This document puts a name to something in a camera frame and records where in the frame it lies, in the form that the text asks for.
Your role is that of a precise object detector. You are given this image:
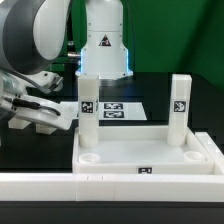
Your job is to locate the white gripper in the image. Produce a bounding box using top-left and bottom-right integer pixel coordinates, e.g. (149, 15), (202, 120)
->
(12, 95), (74, 130)

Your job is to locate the white desk top tray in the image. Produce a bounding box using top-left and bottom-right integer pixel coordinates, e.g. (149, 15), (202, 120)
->
(72, 126), (215, 175)

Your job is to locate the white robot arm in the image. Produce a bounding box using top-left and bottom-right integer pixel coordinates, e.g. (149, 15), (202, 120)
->
(0, 0), (133, 130)

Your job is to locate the marker tag sheet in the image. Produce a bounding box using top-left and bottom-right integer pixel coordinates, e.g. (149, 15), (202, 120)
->
(61, 101), (146, 120)

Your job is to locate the white L-shaped fence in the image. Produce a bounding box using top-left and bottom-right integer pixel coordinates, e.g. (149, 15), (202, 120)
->
(0, 132), (224, 202)

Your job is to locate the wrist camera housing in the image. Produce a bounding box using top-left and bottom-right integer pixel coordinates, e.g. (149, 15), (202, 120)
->
(26, 71), (64, 94)

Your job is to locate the black thick cable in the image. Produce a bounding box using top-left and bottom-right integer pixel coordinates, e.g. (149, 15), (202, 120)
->
(66, 39), (83, 72)

